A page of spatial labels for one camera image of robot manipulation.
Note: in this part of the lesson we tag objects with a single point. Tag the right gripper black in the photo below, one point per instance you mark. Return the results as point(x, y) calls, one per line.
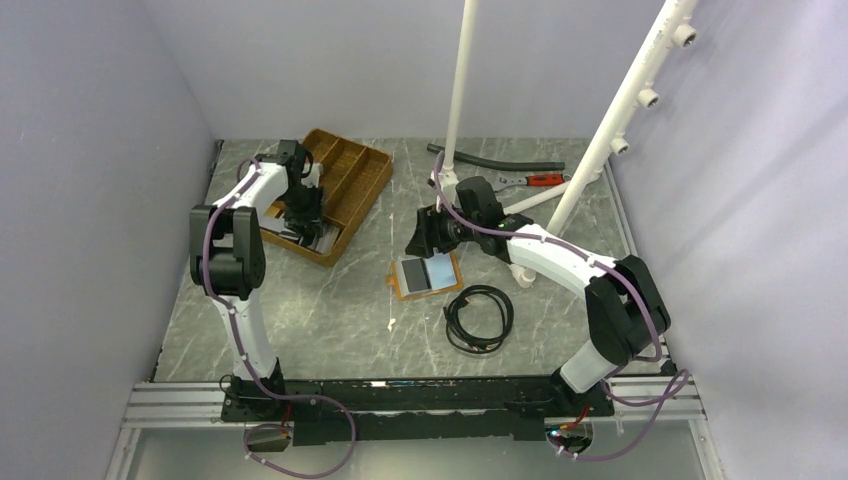
point(428, 233)

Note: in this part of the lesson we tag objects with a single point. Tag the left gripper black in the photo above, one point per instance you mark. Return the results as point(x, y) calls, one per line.
point(298, 222)

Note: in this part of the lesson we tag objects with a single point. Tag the white card stack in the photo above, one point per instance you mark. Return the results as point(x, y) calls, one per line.
point(314, 236)

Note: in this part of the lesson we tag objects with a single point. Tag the dark card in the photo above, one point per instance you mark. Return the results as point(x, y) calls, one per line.
point(413, 276)

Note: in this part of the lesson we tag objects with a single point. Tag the orange card holder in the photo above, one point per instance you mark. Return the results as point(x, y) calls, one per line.
point(443, 270)

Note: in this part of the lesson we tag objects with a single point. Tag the woven brown organizer tray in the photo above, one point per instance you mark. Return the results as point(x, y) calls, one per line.
point(353, 176)

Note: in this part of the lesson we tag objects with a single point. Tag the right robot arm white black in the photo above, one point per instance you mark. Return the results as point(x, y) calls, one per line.
point(625, 310)

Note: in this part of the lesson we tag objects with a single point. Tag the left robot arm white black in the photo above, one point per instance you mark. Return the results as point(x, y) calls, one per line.
point(227, 258)

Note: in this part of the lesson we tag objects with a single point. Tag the black foam tube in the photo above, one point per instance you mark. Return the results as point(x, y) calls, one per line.
point(509, 166)

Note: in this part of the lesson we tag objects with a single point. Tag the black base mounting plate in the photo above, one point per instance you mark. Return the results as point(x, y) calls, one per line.
point(519, 407)

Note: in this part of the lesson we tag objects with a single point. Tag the aluminium rail frame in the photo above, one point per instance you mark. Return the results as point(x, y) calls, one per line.
point(639, 391)

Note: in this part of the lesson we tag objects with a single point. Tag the white PVC pipe frame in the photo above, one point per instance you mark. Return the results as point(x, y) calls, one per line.
point(550, 68)

